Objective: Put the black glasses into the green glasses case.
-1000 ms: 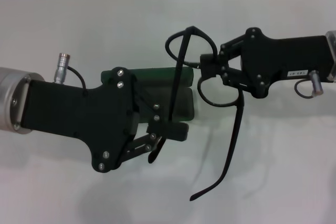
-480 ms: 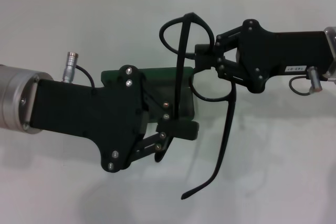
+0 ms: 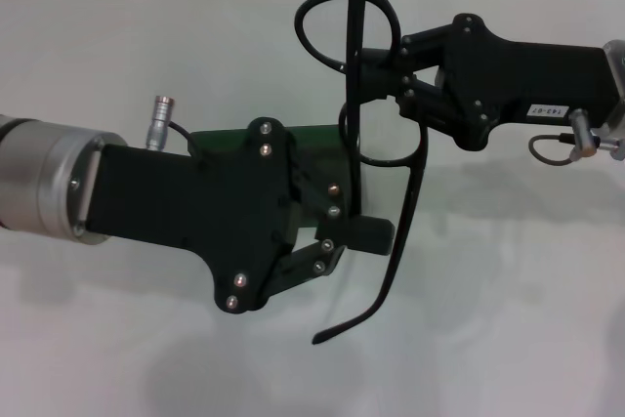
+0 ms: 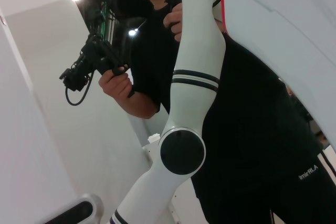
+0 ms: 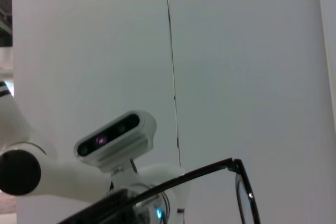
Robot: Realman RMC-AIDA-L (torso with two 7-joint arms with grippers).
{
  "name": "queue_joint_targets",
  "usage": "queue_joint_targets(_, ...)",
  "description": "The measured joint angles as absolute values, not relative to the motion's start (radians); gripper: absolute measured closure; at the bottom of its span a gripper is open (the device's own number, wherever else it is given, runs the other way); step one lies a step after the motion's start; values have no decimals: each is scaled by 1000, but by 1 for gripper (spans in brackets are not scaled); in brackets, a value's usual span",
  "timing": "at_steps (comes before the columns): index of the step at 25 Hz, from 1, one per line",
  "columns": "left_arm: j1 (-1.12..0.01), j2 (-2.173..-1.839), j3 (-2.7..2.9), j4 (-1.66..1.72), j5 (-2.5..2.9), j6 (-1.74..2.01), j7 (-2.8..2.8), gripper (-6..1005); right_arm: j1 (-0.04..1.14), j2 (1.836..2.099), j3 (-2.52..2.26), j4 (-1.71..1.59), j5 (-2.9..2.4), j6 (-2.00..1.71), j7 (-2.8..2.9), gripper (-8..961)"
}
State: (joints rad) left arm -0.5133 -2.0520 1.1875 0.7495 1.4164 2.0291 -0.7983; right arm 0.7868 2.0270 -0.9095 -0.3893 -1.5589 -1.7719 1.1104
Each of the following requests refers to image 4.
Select person left hand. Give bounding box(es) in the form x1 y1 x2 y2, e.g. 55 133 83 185
163 3 184 42

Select person right hand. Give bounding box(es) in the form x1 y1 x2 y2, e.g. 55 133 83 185
98 71 135 104

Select person right forearm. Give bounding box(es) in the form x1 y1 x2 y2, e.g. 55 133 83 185
115 87 161 120

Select black equipment rack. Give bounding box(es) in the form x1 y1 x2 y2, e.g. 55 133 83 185
85 0 154 46

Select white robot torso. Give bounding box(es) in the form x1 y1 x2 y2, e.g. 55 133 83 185
216 0 336 156

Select person in black clothes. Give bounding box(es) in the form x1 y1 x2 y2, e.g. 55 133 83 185
115 0 336 224

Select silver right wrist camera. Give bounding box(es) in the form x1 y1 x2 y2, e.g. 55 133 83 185
48 193 104 224

